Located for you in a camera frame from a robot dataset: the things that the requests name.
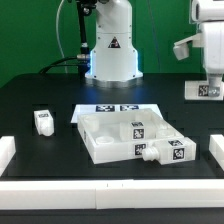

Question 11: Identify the white square table top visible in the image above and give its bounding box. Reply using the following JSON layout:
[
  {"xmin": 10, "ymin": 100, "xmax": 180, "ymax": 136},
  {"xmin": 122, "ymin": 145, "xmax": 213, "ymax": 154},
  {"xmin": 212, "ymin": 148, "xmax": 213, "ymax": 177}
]
[{"xmin": 77, "ymin": 110, "xmax": 183, "ymax": 164}]

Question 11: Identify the white front obstacle bar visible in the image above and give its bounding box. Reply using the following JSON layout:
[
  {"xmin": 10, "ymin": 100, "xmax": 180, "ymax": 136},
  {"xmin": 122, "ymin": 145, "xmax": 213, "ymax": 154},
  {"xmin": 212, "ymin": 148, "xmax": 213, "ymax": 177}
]
[{"xmin": 0, "ymin": 179, "xmax": 224, "ymax": 210}]

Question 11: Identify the grey cable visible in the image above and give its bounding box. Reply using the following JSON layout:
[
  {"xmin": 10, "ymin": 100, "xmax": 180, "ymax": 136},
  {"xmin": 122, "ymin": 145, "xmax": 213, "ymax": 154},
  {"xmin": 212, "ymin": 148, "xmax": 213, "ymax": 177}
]
[{"xmin": 55, "ymin": 0, "xmax": 69, "ymax": 74}]

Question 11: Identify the black cable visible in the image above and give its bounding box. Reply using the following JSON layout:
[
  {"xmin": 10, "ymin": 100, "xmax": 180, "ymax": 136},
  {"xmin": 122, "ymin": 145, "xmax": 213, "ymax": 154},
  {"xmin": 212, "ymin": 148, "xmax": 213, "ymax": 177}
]
[{"xmin": 39, "ymin": 55, "xmax": 83, "ymax": 75}]

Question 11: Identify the white paper with tags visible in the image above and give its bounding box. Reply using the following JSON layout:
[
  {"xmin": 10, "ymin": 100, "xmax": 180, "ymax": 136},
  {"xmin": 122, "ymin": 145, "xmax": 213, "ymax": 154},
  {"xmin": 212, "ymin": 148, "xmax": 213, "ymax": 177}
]
[{"xmin": 71, "ymin": 104, "xmax": 163, "ymax": 123}]

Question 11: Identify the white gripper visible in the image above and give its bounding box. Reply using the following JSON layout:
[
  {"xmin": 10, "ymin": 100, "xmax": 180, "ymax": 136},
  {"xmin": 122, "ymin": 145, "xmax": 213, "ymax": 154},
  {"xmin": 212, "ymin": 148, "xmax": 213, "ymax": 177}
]
[{"xmin": 190, "ymin": 0, "xmax": 224, "ymax": 97}]

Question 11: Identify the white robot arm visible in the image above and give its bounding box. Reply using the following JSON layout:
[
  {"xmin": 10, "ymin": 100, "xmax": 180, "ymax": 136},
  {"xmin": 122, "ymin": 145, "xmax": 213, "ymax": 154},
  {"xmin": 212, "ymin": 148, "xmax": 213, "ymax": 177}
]
[{"xmin": 85, "ymin": 0, "xmax": 224, "ymax": 100}]

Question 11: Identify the black camera pole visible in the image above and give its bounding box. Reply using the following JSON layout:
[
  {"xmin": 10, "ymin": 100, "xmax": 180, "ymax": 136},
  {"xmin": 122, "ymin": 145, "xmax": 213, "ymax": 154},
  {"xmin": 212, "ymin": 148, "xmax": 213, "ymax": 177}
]
[{"xmin": 75, "ymin": 0, "xmax": 98, "ymax": 78}]

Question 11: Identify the white left obstacle block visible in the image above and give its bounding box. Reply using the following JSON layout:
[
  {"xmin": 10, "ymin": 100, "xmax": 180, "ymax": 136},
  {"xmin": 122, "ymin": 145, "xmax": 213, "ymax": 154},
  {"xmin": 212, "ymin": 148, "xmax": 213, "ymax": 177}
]
[{"xmin": 0, "ymin": 136, "xmax": 16, "ymax": 177}]

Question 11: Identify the white obstacle block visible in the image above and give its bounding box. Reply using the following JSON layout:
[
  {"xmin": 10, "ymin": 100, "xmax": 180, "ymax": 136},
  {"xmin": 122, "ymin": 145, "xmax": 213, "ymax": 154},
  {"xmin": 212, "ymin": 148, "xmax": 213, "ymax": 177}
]
[
  {"xmin": 209, "ymin": 134, "xmax": 224, "ymax": 171},
  {"xmin": 0, "ymin": 136, "xmax": 16, "ymax": 177}
]

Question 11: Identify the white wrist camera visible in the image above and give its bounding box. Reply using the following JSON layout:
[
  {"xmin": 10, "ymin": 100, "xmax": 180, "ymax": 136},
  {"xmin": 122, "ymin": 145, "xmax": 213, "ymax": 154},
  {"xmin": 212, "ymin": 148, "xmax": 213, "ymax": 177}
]
[{"xmin": 173, "ymin": 33, "xmax": 203, "ymax": 60}]

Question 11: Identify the white right obstacle block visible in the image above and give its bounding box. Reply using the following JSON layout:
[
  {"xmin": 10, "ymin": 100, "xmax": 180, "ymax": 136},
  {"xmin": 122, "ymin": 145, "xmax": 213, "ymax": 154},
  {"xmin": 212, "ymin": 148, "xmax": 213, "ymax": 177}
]
[{"xmin": 209, "ymin": 134, "xmax": 224, "ymax": 171}]

